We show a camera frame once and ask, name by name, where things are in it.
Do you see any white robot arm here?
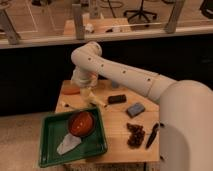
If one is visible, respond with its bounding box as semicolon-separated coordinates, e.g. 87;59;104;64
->
71;42;213;171

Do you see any green plastic tray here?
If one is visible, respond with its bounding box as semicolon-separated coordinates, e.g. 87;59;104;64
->
38;107;109;168

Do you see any yellow banana toy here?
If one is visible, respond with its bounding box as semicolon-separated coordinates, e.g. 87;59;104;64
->
88;94;107;108

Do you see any blue cup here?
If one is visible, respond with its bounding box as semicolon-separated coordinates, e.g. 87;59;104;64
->
111;81;120;89

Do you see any red bowl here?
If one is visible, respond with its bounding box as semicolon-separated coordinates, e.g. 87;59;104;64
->
68;111;95;137

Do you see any black rectangular block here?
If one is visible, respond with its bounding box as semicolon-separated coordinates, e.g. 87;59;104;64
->
108;95;126;104

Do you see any white crumpled cloth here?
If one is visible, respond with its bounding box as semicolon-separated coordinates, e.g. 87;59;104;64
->
57;133;81;155

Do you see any blue sponge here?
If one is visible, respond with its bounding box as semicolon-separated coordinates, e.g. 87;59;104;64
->
126;102;145;118

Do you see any dark grape bunch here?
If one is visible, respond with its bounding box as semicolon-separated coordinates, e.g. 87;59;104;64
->
127;123;145;148

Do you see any small wooden background table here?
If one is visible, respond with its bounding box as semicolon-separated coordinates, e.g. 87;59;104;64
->
63;18;131;36

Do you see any black knife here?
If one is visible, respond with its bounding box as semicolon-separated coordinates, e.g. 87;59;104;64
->
145;123;159;149

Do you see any black office chair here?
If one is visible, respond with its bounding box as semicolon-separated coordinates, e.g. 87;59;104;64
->
123;0;157;23

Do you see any grey metal post middle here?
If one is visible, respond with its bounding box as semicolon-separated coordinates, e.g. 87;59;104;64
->
72;4;84;40

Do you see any grey metal post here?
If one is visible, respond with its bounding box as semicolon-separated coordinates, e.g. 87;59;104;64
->
164;0;185;34
0;9;20;45
72;4;84;40

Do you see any grey metal post left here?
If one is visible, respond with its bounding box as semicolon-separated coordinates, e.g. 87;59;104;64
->
0;9;20;45

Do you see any grey metal post right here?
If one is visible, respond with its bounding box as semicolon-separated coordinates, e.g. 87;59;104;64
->
164;0;185;34

